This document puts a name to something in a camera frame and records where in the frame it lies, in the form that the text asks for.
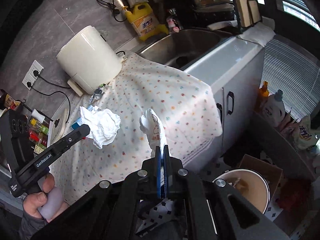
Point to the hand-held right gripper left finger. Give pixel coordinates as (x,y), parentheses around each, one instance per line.
(158,172)

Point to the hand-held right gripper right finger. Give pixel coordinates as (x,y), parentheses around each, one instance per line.
(166,152)

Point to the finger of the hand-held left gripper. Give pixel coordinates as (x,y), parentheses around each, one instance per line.
(75,136)

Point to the white printed plastic bag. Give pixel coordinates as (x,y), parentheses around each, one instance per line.
(152,127)

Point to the white tissue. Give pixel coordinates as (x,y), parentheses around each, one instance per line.
(105,127)

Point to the brown paper wrapper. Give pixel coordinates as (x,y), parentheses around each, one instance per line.
(240,183)

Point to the cream round bin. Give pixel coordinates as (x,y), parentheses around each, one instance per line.
(252,195)

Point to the person's left hand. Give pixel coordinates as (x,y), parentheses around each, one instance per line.
(32,203)

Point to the blue packet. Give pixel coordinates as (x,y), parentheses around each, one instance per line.
(76,125)

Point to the row of spice bottles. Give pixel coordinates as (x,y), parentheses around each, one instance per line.
(37,130)

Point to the black spice rack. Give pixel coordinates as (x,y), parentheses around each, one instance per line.
(37,112)

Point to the dotted white tablecloth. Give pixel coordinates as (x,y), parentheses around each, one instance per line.
(162,92)

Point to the cream round kitchen appliance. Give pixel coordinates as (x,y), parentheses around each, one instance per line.
(87,55)

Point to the cardboard box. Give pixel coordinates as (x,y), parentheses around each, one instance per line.
(271,171)

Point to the grey base cabinet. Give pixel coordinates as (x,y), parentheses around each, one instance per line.
(245,80)

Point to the steel sink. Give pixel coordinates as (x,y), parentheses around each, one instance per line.
(190,47)

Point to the orange bottle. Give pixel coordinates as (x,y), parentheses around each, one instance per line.
(263,93)

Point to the white blue cap detergent bottle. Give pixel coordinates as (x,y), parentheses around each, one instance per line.
(273,110)

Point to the pink refill pouch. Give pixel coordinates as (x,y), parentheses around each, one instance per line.
(287,126)

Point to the small pink label bottle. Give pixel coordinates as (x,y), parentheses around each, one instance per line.
(172,22)

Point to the yellow detergent bottle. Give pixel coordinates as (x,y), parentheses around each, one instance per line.
(147,22)

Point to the red cloth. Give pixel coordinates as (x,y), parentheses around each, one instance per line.
(291,195)

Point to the white green refill pouch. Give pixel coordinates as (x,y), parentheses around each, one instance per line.
(305,132)

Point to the black dish rack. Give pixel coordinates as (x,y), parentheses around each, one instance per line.
(212,10)

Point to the white dish cloth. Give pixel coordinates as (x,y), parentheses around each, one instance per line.
(257,33)

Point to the wooden cutting board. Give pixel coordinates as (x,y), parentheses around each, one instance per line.
(242,2)

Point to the white wall socket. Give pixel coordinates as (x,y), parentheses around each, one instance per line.
(28,80)
(36,67)

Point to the black wall cabinet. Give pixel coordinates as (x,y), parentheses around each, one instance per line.
(15,5)

